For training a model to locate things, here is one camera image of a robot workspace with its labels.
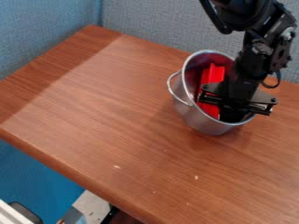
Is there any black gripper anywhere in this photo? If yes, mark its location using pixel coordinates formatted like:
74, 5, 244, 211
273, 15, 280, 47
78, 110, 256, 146
197, 75, 278, 123

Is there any red star-shaped block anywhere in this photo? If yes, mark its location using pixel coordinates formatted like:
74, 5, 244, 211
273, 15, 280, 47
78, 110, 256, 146
196, 63, 225, 119

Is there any stainless steel pot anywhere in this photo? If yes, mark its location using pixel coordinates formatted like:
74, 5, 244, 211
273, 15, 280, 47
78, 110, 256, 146
166, 50, 254, 136

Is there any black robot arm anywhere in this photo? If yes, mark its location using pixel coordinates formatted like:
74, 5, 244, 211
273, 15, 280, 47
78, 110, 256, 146
198, 0, 296, 123

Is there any white grey box under table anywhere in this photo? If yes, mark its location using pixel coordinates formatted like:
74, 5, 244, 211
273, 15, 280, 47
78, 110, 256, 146
55, 191, 109, 224

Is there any black white device corner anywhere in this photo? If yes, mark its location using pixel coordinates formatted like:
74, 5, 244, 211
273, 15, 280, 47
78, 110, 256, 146
0, 199, 42, 224

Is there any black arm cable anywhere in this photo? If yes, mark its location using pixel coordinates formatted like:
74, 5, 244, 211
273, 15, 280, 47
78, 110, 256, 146
260, 69, 282, 89

